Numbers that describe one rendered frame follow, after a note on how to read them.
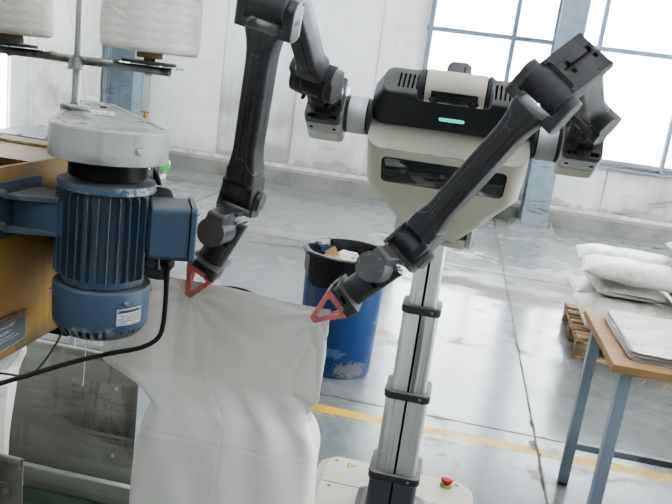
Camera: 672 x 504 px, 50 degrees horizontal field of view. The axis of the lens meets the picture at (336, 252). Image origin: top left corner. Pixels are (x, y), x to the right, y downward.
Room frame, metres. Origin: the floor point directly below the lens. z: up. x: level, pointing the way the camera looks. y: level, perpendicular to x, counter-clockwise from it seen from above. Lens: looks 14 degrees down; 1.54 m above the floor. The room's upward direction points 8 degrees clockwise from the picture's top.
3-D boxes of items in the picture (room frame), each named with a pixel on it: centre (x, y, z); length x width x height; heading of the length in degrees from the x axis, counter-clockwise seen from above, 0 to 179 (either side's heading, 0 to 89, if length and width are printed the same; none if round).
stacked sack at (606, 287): (4.67, -1.89, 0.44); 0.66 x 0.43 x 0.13; 172
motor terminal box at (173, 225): (1.15, 0.27, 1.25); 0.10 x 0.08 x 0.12; 17
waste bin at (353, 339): (3.71, -0.06, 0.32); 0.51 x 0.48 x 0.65; 172
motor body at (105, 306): (1.12, 0.37, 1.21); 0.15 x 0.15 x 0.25
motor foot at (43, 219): (1.10, 0.46, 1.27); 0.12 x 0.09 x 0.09; 172
